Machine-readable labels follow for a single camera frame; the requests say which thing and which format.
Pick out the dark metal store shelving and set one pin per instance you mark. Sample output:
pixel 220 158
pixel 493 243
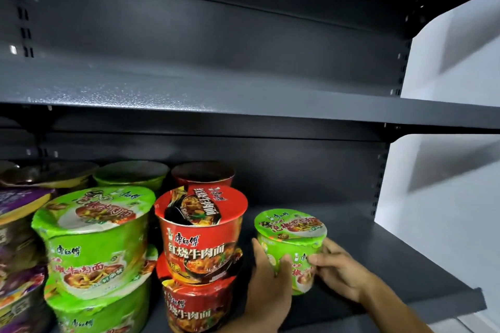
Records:
pixel 234 71

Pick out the person's right hand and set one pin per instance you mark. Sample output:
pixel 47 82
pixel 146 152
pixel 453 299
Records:
pixel 343 272

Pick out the person's left hand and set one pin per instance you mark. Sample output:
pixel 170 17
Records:
pixel 269 293

